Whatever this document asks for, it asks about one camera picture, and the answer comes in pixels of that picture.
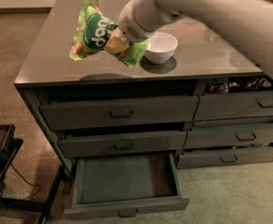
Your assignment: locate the black cable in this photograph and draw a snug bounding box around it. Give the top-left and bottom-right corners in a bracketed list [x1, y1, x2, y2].
[6, 157, 42, 208]

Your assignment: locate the green rice chip bag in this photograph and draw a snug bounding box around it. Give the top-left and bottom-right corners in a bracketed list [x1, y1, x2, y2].
[69, 0, 147, 67]

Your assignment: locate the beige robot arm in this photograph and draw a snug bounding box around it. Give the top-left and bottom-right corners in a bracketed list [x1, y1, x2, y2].
[105, 0, 273, 79]

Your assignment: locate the black metal stand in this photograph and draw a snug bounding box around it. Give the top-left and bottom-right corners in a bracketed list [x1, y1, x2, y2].
[0, 123, 65, 224]

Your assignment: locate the purple snack packet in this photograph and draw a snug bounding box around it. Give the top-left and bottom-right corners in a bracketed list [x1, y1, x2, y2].
[245, 77, 272, 90]

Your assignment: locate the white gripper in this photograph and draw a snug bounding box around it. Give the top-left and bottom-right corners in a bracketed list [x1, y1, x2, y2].
[104, 0, 183, 55]

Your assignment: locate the top left drawer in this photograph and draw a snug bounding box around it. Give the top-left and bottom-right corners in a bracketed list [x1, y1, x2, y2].
[40, 96, 198, 131]

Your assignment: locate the open bottom left drawer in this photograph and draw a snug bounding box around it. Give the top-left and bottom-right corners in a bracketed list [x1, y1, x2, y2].
[64, 153, 189, 220]

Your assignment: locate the grey drawer cabinet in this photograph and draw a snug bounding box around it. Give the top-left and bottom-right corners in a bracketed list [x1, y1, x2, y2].
[15, 0, 273, 171]

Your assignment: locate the white ceramic bowl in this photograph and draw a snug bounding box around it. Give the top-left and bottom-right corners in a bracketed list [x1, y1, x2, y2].
[144, 32, 178, 63]

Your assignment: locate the snack packet in drawer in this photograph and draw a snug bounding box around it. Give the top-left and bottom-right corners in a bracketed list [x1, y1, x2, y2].
[209, 77, 228, 93]

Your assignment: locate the middle left drawer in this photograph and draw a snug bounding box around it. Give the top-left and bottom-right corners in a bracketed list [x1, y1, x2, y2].
[59, 131, 187, 158]

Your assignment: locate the middle right drawer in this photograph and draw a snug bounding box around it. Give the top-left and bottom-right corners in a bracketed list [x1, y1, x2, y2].
[184, 123, 273, 149]

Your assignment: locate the bottom right drawer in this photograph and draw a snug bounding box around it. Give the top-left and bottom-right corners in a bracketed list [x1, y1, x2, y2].
[176, 147, 273, 169]

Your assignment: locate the top right drawer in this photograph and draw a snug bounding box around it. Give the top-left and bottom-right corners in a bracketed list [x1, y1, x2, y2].
[194, 91, 273, 121]

